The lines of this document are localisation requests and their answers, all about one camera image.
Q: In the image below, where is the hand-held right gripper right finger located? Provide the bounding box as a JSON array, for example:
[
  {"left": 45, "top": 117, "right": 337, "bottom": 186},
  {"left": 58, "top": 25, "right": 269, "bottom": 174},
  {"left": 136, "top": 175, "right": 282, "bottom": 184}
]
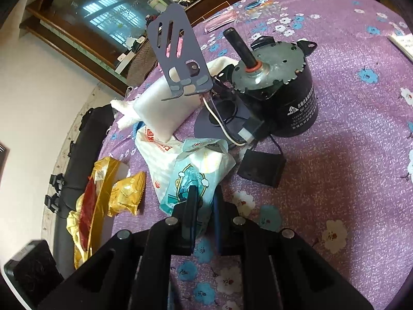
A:
[{"left": 212, "top": 185, "right": 375, "bottom": 310}]

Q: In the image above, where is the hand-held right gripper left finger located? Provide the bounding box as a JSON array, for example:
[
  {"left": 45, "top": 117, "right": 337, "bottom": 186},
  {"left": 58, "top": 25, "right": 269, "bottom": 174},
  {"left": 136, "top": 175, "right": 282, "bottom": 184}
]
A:
[{"left": 37, "top": 185, "right": 197, "bottom": 310}]

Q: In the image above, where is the blue patterned tissue pack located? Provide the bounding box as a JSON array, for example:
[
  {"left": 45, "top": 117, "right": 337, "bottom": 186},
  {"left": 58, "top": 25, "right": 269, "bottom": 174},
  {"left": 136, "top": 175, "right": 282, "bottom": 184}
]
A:
[{"left": 160, "top": 137, "right": 237, "bottom": 234}]

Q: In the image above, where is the white packet with red label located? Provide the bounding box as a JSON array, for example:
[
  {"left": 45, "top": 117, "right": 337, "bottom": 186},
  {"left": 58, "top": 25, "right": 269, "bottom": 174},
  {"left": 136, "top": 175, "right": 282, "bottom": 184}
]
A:
[{"left": 134, "top": 124, "right": 195, "bottom": 202}]

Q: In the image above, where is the yellow snack packet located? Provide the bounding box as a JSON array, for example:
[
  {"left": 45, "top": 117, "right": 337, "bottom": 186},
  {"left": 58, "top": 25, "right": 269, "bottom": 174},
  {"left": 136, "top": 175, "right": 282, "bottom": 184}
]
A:
[{"left": 107, "top": 171, "right": 148, "bottom": 218}]

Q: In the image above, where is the gold cardboard box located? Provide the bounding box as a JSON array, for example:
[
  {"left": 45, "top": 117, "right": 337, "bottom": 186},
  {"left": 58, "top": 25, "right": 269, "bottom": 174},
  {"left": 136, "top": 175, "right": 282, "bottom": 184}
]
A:
[{"left": 74, "top": 156, "right": 130, "bottom": 269}]

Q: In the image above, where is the small black capacitor box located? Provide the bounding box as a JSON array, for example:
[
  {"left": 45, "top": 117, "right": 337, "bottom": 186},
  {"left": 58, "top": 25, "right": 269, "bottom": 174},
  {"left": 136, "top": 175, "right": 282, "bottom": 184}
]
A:
[{"left": 237, "top": 148, "right": 287, "bottom": 188}]

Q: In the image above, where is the long black bag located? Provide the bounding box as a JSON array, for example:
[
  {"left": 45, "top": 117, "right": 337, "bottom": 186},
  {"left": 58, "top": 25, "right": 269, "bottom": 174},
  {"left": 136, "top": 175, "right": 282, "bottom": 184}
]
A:
[{"left": 44, "top": 105, "right": 126, "bottom": 280}]

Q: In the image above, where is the black electric motor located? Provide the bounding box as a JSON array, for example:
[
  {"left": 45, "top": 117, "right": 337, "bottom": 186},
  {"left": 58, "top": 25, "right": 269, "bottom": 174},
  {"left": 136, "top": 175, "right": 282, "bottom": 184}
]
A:
[{"left": 223, "top": 27, "right": 319, "bottom": 138}]

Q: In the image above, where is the brown cloth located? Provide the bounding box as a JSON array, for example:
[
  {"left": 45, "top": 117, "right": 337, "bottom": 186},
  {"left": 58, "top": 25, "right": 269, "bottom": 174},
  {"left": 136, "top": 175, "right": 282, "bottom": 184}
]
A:
[{"left": 125, "top": 43, "right": 159, "bottom": 88}]

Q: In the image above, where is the grey metal phone stand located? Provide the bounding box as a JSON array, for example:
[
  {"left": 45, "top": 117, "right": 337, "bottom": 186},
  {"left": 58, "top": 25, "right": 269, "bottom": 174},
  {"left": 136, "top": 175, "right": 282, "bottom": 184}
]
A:
[{"left": 148, "top": 3, "right": 256, "bottom": 143}]

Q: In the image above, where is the pink face mask pack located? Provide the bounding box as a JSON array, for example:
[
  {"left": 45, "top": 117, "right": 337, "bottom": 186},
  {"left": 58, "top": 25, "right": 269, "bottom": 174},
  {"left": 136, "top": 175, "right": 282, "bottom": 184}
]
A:
[{"left": 204, "top": 9, "right": 240, "bottom": 33}]

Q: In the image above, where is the clear packet of blue items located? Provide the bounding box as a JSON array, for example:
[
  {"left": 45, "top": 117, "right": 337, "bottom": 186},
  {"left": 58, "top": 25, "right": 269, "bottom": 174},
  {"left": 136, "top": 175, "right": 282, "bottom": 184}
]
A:
[{"left": 244, "top": 0, "right": 282, "bottom": 17}]

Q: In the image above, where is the wooden glass cabinet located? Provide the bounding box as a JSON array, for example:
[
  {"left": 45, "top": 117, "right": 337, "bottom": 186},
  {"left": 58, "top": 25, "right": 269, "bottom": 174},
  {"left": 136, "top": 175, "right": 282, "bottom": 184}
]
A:
[{"left": 19, "top": 0, "right": 247, "bottom": 88}]

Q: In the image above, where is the white notebook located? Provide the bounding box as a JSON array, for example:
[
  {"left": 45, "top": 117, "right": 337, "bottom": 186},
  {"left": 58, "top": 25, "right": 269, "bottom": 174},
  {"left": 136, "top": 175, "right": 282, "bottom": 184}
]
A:
[{"left": 388, "top": 34, "right": 413, "bottom": 63}]

